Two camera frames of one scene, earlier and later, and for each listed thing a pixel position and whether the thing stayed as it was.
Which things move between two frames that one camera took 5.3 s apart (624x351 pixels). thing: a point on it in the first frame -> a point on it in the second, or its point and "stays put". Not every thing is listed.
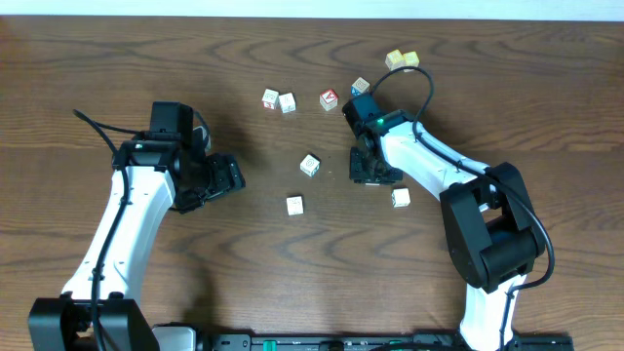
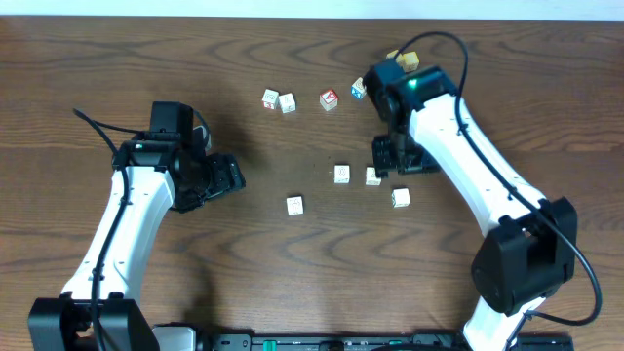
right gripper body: x=374 y=172 -> x=403 y=153
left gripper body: x=226 y=174 stays put
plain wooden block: x=401 y=197 stays put
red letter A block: x=329 y=99 stays put
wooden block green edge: x=310 y=165 -> x=341 y=174
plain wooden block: x=295 y=205 stays put
